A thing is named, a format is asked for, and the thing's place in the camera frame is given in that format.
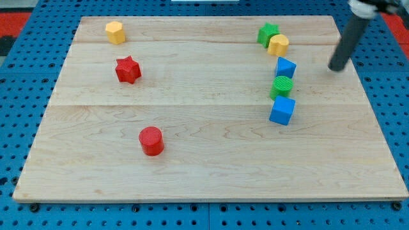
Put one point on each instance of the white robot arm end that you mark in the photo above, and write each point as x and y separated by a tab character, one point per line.
367	9

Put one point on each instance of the red star block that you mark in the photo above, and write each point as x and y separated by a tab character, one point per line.
127	70

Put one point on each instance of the green star block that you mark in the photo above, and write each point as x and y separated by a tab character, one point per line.
266	32

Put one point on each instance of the yellow hexagon block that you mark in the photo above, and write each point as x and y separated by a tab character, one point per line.
115	32

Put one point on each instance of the wooden board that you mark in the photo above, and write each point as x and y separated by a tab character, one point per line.
206	85

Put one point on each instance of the red cylinder block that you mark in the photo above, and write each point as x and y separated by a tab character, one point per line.
151	141

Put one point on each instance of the blue cube block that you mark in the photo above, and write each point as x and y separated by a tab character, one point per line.
282	110

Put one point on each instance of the green cylinder block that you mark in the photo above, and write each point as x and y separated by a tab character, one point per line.
281	86

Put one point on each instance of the blue triangle block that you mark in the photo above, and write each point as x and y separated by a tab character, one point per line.
285	67

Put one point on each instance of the yellow heart block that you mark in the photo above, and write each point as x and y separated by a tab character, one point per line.
278	45

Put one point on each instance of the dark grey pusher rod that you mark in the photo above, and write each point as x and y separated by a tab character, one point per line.
350	37

